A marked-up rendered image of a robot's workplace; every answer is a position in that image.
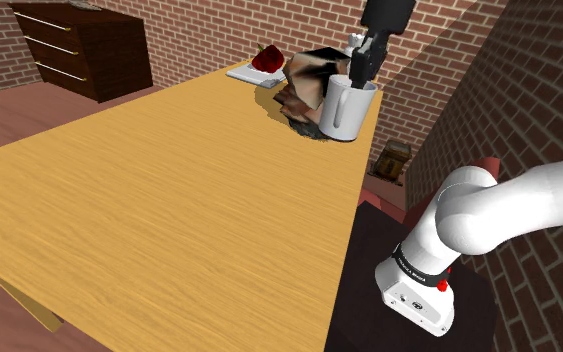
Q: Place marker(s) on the red fruit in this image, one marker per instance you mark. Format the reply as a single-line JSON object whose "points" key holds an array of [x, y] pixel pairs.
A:
{"points": [[268, 59]]}

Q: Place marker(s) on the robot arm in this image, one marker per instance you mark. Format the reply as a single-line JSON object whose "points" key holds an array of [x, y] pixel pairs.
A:
{"points": [[461, 222]]}

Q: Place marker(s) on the dark wooden chest of drawers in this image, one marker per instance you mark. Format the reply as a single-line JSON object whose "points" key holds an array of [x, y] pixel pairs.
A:
{"points": [[105, 53]]}

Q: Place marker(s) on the white flat slab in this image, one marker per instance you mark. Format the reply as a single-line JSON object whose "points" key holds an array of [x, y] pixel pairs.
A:
{"points": [[244, 74]]}

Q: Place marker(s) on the dark robot stand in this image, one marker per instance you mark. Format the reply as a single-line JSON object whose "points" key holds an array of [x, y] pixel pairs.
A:
{"points": [[359, 302]]}

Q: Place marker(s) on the white mug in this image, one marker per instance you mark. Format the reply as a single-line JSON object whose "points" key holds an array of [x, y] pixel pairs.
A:
{"points": [[347, 109]]}

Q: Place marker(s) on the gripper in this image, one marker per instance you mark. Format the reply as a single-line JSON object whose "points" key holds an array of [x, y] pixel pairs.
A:
{"points": [[388, 14]]}

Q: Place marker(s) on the light wooden table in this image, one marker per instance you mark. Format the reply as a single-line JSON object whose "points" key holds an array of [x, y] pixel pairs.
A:
{"points": [[164, 195]]}

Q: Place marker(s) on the brown crumpled bag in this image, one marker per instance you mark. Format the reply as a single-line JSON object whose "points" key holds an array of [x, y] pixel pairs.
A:
{"points": [[308, 78]]}

